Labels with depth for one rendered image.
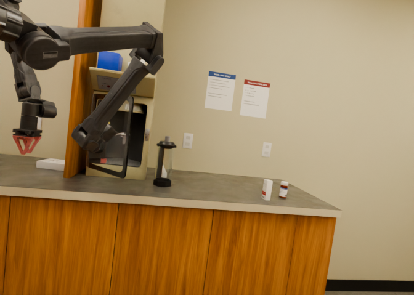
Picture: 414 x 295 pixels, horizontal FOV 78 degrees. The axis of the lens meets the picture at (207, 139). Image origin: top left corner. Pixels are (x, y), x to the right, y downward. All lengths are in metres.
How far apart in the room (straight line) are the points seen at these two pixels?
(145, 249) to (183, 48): 1.35
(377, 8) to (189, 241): 2.31
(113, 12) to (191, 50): 0.64
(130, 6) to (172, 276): 1.41
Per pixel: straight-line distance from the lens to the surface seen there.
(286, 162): 2.16
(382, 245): 2.91
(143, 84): 1.40
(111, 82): 1.43
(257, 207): 1.32
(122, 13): 1.58
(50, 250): 1.43
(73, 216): 1.34
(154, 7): 1.59
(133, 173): 1.51
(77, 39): 0.73
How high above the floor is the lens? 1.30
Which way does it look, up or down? 3 degrees down
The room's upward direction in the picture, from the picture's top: 7 degrees clockwise
